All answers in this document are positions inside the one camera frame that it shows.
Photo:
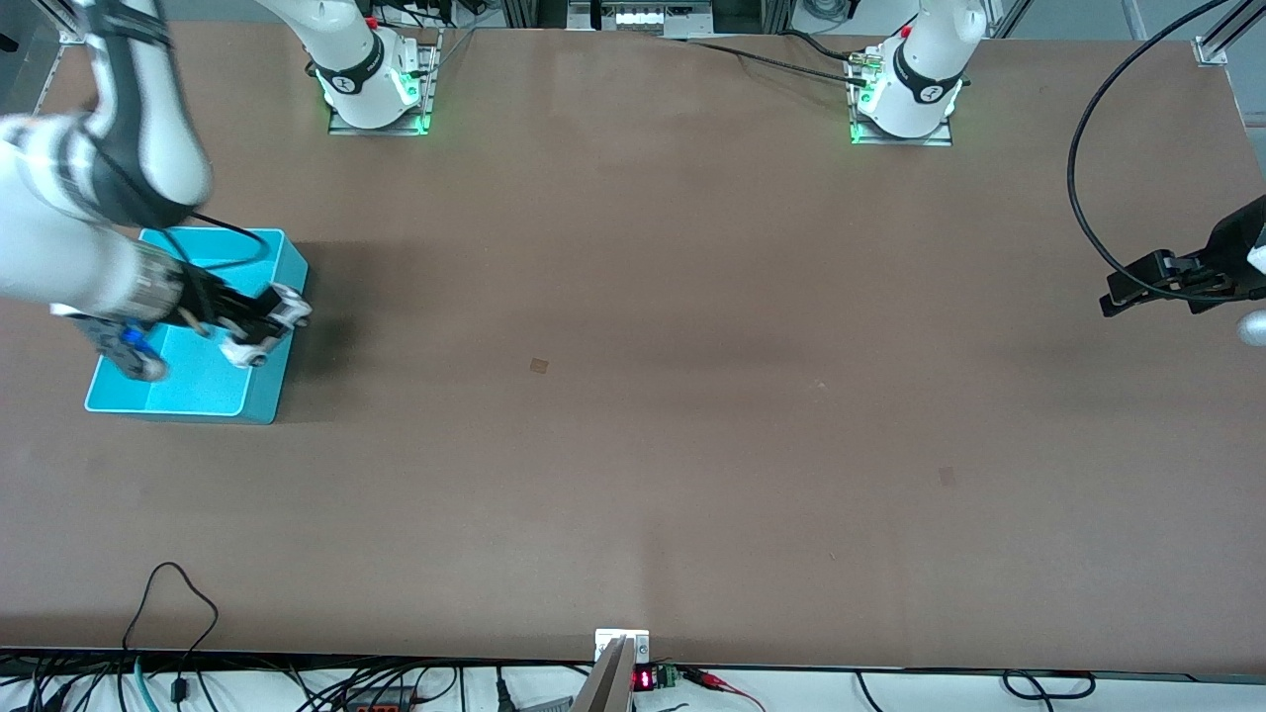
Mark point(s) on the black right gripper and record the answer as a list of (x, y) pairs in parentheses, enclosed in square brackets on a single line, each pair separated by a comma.
[(210, 302)]

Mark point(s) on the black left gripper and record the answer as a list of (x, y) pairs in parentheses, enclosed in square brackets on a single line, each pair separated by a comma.
[(1229, 251)]

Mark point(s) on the white jeep toy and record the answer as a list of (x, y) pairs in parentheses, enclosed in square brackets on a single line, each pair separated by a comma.
[(292, 309)]

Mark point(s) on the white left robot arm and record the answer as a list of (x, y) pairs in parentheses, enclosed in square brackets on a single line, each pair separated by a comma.
[(925, 69)]

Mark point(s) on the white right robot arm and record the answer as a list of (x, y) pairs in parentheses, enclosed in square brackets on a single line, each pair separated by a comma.
[(49, 257)]

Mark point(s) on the teal plastic storage bin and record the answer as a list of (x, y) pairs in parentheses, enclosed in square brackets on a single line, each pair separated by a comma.
[(198, 381)]

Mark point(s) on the orange power strip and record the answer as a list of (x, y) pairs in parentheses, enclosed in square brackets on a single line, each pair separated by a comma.
[(381, 706)]

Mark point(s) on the black power plug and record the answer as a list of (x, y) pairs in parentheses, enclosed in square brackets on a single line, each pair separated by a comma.
[(502, 692)]

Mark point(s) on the white lit device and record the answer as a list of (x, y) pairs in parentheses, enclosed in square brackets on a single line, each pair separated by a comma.
[(653, 18)]

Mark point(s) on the red digit display module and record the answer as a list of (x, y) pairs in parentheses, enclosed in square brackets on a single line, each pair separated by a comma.
[(645, 679)]

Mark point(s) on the red clip lead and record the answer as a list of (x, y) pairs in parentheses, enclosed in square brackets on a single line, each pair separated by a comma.
[(707, 678)]

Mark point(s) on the aluminium corner bracket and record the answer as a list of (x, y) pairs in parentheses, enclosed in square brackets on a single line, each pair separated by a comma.
[(1212, 51), (67, 33)]

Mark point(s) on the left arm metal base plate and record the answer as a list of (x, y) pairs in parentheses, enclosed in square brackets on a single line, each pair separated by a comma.
[(940, 139)]

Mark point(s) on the aluminium frame profile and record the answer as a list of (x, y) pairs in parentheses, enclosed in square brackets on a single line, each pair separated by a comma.
[(1236, 25)]

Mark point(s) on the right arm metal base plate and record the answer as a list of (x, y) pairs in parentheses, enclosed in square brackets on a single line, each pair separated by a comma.
[(427, 99)]

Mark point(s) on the white metal mount bracket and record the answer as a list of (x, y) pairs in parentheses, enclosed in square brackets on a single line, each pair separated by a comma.
[(640, 643)]

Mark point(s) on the aluminium camera mount profile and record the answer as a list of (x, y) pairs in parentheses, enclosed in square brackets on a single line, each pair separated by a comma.
[(603, 687)]

